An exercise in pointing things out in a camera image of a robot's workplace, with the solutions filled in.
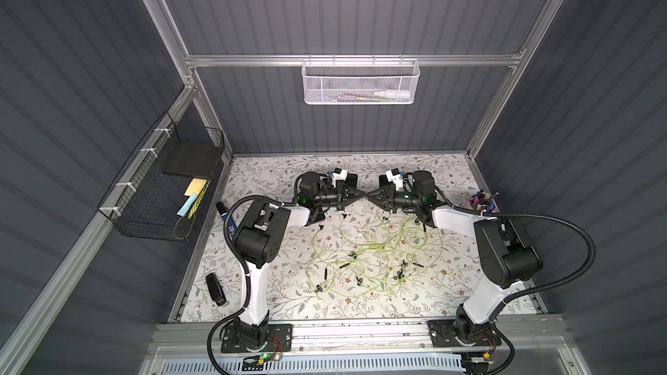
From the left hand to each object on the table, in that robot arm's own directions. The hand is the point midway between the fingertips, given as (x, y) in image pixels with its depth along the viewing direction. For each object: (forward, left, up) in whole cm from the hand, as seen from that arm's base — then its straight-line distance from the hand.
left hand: (371, 198), depth 83 cm
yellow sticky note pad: (-1, +53, +9) cm, 54 cm away
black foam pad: (+9, +56, +10) cm, 58 cm away
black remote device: (-23, +49, -14) cm, 56 cm away
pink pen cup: (+1, -38, -4) cm, 39 cm away
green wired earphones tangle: (-12, +2, -18) cm, 21 cm away
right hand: (+2, 0, -2) cm, 2 cm away
